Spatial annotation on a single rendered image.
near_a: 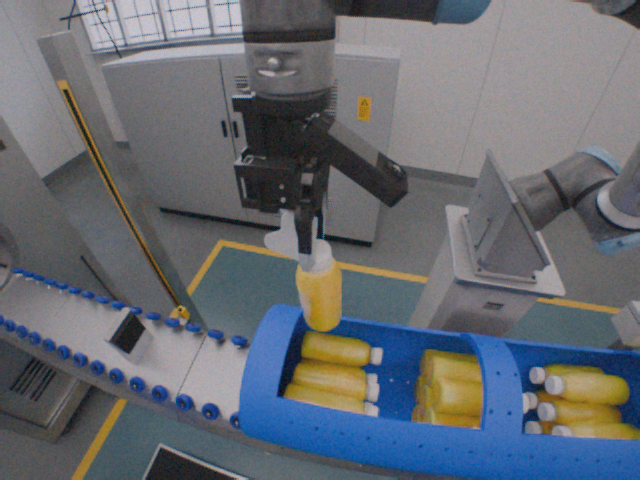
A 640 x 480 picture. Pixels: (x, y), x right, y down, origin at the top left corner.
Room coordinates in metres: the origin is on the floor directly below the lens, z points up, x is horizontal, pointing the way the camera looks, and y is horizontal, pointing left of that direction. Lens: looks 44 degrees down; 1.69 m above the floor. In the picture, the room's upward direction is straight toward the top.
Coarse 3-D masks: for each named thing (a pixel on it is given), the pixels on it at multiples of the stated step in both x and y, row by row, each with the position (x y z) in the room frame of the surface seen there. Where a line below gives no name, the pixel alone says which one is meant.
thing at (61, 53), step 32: (64, 32) 0.67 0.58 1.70; (64, 64) 0.64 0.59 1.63; (64, 96) 0.65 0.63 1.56; (96, 96) 0.69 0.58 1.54; (96, 128) 0.65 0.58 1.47; (96, 160) 0.64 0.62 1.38; (128, 192) 0.66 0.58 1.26; (128, 224) 0.65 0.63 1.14; (160, 256) 0.66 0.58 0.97; (192, 320) 0.64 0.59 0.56
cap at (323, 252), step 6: (318, 240) 0.27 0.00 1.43; (318, 246) 0.26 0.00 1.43; (324, 246) 0.26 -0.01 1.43; (318, 252) 0.25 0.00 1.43; (324, 252) 0.25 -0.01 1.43; (330, 252) 0.25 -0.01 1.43; (318, 258) 0.24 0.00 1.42; (324, 258) 0.24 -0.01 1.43; (330, 258) 0.25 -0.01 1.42; (318, 264) 0.24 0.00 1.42; (324, 264) 0.24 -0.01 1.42
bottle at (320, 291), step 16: (304, 272) 0.25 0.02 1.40; (320, 272) 0.24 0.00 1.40; (336, 272) 0.25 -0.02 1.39; (304, 288) 0.24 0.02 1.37; (320, 288) 0.23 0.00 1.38; (336, 288) 0.24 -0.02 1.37; (304, 304) 0.24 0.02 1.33; (320, 304) 0.23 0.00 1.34; (336, 304) 0.24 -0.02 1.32; (320, 320) 0.23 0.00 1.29; (336, 320) 0.25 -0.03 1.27
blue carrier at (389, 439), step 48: (288, 336) 0.23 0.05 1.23; (384, 336) 0.31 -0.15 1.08; (432, 336) 0.29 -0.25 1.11; (480, 336) 0.24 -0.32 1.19; (384, 384) 0.23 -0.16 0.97; (528, 384) 0.19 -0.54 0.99; (288, 432) 0.09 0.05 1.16; (336, 432) 0.08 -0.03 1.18; (384, 432) 0.08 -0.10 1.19; (432, 432) 0.07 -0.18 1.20; (480, 432) 0.06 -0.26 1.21
